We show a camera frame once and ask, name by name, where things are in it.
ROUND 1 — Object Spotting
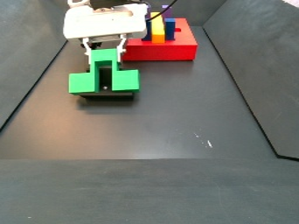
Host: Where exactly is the red base board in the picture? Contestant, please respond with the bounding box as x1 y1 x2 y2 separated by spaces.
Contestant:
123 18 198 61

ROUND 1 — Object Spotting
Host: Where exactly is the purple post block right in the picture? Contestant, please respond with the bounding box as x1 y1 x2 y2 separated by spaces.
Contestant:
162 4 173 18

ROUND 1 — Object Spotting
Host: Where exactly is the yellow long bar block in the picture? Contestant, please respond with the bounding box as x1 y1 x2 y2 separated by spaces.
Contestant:
152 12 165 44

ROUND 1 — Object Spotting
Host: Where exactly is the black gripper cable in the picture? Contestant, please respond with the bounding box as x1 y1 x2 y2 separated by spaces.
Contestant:
145 0 181 22

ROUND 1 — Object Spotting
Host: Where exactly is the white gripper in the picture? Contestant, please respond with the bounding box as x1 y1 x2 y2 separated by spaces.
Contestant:
63 3 147 64

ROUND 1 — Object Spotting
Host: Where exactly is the blue post block right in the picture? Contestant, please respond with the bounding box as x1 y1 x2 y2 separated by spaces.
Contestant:
165 18 176 40

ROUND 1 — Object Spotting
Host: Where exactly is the blue post block left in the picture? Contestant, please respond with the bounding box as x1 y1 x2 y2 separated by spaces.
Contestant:
142 20 153 41

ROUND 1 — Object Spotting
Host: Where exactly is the blue post block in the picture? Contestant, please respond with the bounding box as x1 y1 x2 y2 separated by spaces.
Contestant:
142 20 153 41
165 18 176 40

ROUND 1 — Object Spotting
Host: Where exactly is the green stepped arch block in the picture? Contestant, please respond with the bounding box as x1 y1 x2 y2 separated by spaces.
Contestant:
70 49 141 95

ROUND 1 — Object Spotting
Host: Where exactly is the black angle bracket fixture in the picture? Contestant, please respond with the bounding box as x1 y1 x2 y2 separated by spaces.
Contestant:
81 66 135 100

